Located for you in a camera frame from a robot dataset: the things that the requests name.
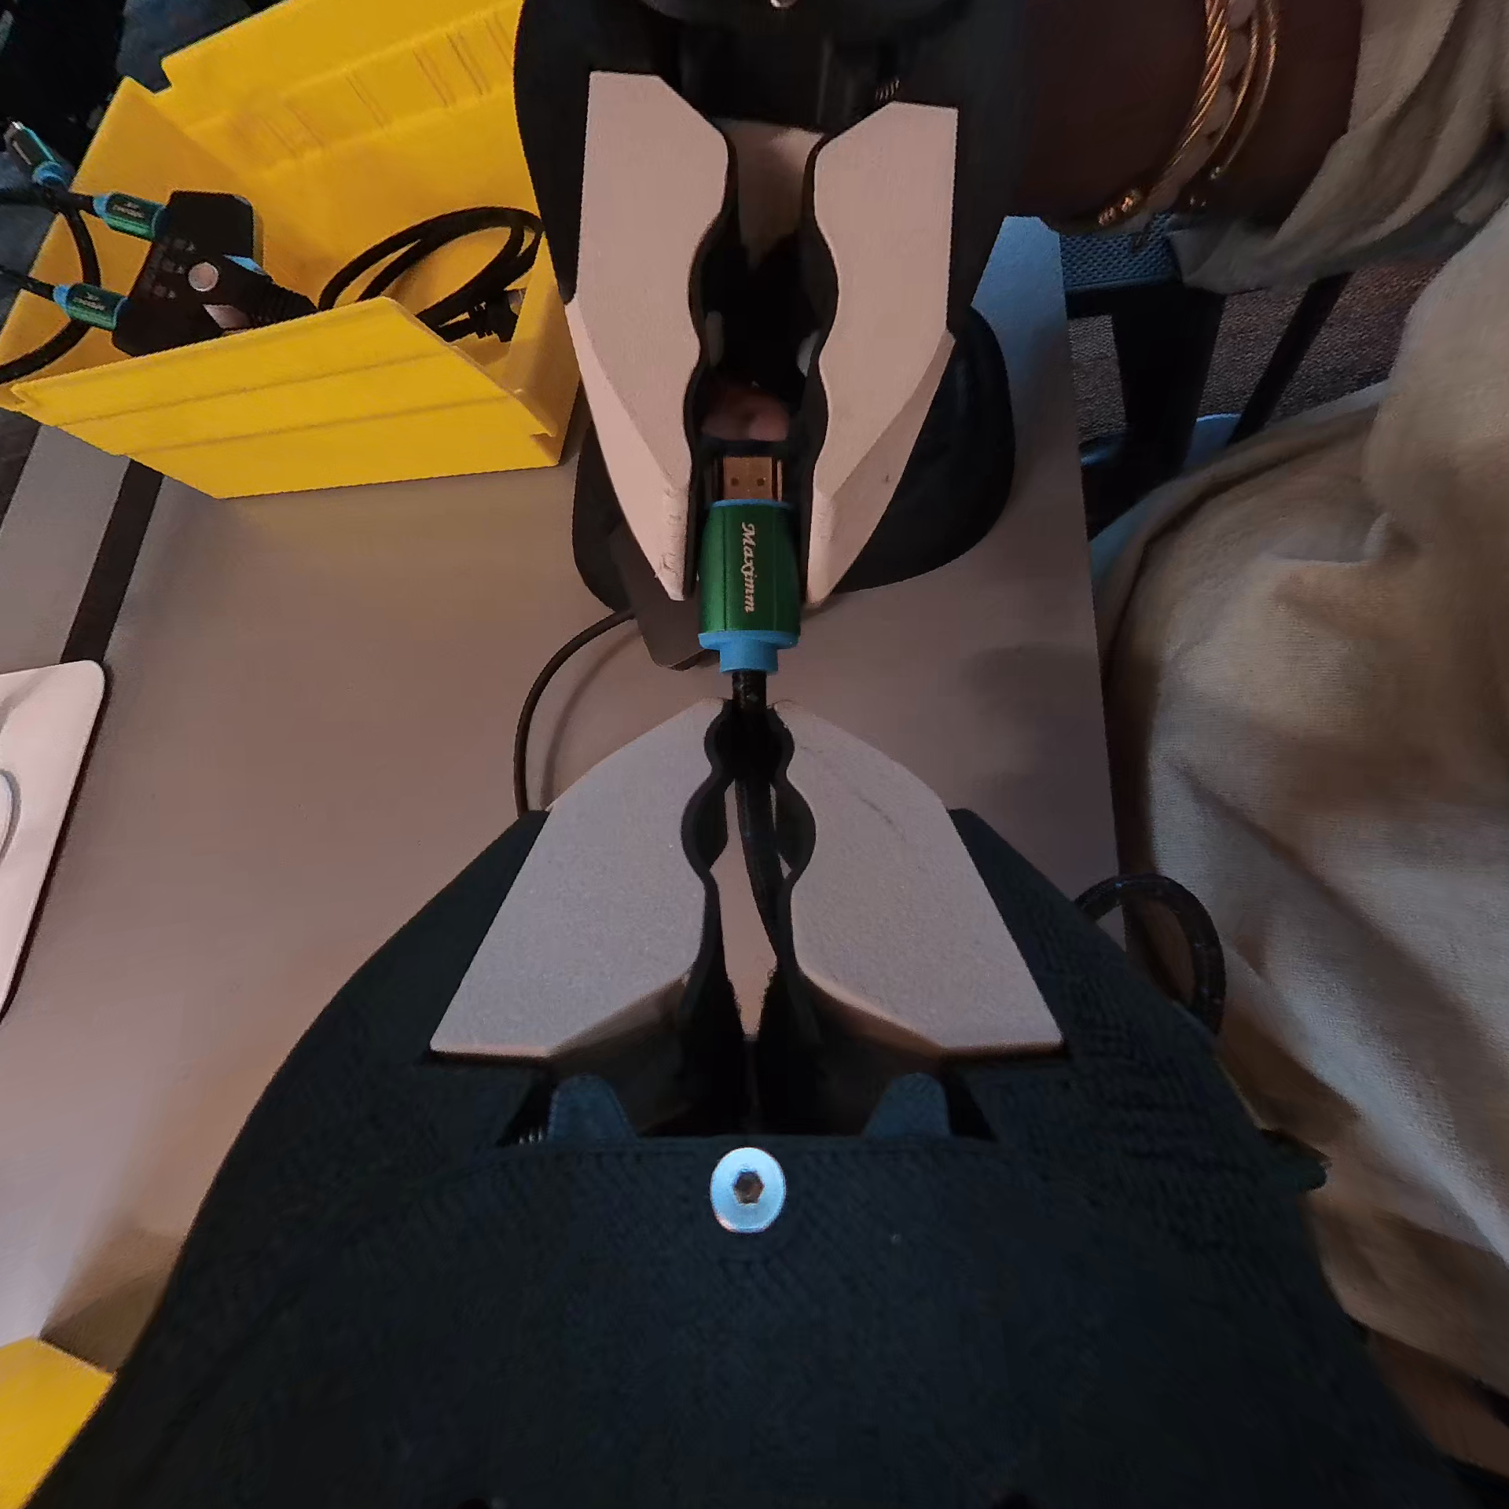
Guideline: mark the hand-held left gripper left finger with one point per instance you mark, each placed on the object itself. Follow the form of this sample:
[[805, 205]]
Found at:
[[566, 931]]

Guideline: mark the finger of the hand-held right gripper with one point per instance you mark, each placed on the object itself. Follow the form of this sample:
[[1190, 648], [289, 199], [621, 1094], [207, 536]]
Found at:
[[636, 294], [896, 294]]

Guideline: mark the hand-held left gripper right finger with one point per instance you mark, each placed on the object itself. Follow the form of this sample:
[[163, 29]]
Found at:
[[919, 931]]

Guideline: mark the black hub adapter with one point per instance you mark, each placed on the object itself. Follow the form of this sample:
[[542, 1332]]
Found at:
[[660, 624]]

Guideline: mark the yellow plastic bins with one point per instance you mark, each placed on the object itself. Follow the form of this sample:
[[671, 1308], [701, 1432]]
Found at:
[[294, 401]]

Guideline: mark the yellow divided plastic bin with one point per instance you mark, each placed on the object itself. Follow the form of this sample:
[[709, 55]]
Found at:
[[34, 1426]]

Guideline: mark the person's right hand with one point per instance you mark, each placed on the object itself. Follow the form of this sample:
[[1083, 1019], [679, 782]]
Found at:
[[748, 412]]

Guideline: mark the person in cream sweater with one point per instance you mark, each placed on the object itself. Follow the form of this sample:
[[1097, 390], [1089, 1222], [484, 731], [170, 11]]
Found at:
[[1355, 708]]

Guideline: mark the white board stand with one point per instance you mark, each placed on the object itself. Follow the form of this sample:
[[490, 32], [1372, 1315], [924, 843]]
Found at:
[[53, 766]]

